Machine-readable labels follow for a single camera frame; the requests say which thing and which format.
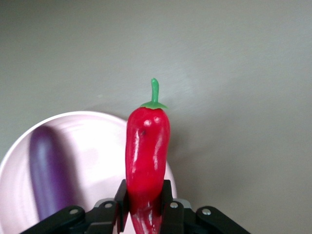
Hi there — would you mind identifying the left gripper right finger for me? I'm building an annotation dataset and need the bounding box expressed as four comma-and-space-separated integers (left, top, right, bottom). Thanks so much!
159, 179, 252, 234

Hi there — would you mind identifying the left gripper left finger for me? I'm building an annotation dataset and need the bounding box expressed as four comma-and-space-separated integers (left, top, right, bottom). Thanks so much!
21, 179, 129, 234

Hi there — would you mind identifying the red chili pepper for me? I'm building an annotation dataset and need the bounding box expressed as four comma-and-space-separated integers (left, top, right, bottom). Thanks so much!
125, 78, 171, 234

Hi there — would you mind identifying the purple eggplant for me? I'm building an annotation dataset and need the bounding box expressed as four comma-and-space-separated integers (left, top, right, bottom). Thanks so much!
29, 125, 81, 221

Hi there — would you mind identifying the pink round plate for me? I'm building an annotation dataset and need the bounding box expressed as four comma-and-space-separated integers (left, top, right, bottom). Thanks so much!
0, 111, 178, 234

